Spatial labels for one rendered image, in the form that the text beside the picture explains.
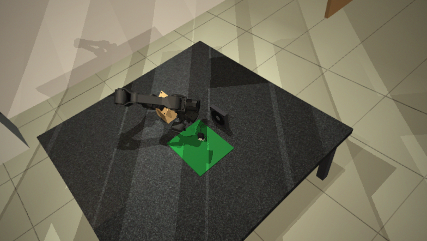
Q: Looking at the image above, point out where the green circuit board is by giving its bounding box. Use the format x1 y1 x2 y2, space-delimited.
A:
167 119 234 176

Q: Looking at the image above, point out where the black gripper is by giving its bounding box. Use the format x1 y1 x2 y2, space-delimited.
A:
171 110 187 132

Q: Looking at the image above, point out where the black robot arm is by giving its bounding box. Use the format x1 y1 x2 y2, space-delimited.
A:
114 88 200 123

